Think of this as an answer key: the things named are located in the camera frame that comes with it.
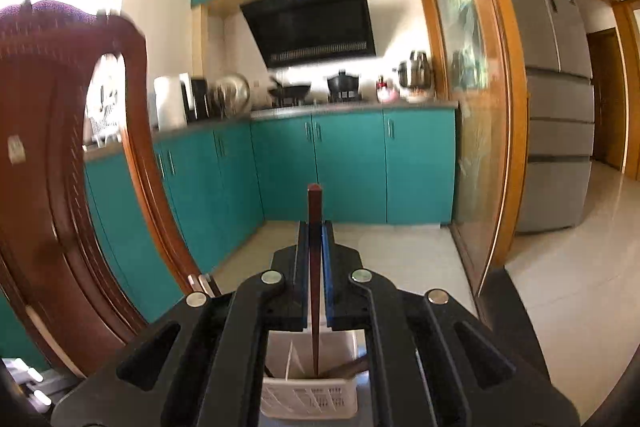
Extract brown wooden chair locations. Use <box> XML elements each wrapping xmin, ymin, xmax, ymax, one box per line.
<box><xmin>0</xmin><ymin>0</ymin><xmax>221</xmax><ymax>378</ymax></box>

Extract small red and white jar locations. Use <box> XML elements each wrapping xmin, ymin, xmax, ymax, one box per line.
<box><xmin>375</xmin><ymin>76</ymin><xmax>399</xmax><ymax>103</ymax></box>

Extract white plastic utensil holder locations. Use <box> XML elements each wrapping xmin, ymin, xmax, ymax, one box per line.
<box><xmin>260</xmin><ymin>329</ymin><xmax>371</xmax><ymax>420</ymax></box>

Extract red-brown chopstick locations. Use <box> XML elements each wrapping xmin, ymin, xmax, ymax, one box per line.
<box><xmin>307</xmin><ymin>183</ymin><xmax>324</xmax><ymax>379</ymax></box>

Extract black cooking pot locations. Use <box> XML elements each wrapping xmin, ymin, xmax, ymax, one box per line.
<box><xmin>327</xmin><ymin>70</ymin><xmax>361</xmax><ymax>100</ymax></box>

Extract grey kitchen countertop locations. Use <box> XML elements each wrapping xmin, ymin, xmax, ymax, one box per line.
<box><xmin>82</xmin><ymin>99</ymin><xmax>458</xmax><ymax>154</ymax></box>

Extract silver rice cooker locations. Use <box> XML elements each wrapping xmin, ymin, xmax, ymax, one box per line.
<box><xmin>397</xmin><ymin>50</ymin><xmax>435</xmax><ymax>103</ymax></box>

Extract dark brown chopstick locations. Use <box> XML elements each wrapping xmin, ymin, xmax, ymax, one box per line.
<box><xmin>325</xmin><ymin>354</ymin><xmax>370</xmax><ymax>379</ymax></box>

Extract white cylindrical kettle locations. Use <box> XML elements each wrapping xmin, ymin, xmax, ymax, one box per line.
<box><xmin>152</xmin><ymin>76</ymin><xmax>189</xmax><ymax>130</ymax></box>

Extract white dish rack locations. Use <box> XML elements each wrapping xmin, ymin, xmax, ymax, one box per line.
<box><xmin>84</xmin><ymin>57</ymin><xmax>127</xmax><ymax>148</ymax></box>

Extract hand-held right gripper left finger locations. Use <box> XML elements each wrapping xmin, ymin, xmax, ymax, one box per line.
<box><xmin>50</xmin><ymin>221</ymin><xmax>310</xmax><ymax>427</ymax></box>

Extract black range hood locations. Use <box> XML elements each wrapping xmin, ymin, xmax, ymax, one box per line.
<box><xmin>240</xmin><ymin>0</ymin><xmax>377</xmax><ymax>68</ymax></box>

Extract wooden door frame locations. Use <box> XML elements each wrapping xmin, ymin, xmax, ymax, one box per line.
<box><xmin>569</xmin><ymin>0</ymin><xmax>640</xmax><ymax>182</ymax></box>

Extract wooden framed glass sliding door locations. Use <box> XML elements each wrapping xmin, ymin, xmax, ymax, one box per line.
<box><xmin>414</xmin><ymin>0</ymin><xmax>530</xmax><ymax>299</ymax></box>

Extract black countertop appliance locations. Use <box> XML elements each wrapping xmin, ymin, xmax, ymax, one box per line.
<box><xmin>188</xmin><ymin>78</ymin><xmax>212</xmax><ymax>122</ymax></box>

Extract gas stove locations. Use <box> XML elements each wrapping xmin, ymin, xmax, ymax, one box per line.
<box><xmin>269</xmin><ymin>96</ymin><xmax>367</xmax><ymax>108</ymax></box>

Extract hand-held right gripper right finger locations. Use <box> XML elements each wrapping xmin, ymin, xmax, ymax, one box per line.
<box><xmin>322</xmin><ymin>221</ymin><xmax>581</xmax><ymax>427</ymax></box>

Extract steel pot lid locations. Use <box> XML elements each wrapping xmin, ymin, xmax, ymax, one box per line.
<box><xmin>213</xmin><ymin>73</ymin><xmax>251</xmax><ymax>118</ymax></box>

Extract grey refrigerator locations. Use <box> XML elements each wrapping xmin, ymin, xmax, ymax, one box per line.
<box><xmin>492</xmin><ymin>0</ymin><xmax>596</xmax><ymax>235</ymax></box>

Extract black wok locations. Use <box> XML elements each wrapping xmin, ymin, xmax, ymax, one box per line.
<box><xmin>269</xmin><ymin>76</ymin><xmax>312</xmax><ymax>104</ymax></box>

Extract teal lower kitchen cabinets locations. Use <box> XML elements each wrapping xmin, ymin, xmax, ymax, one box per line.
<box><xmin>82</xmin><ymin>107</ymin><xmax>457</xmax><ymax>323</ymax></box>

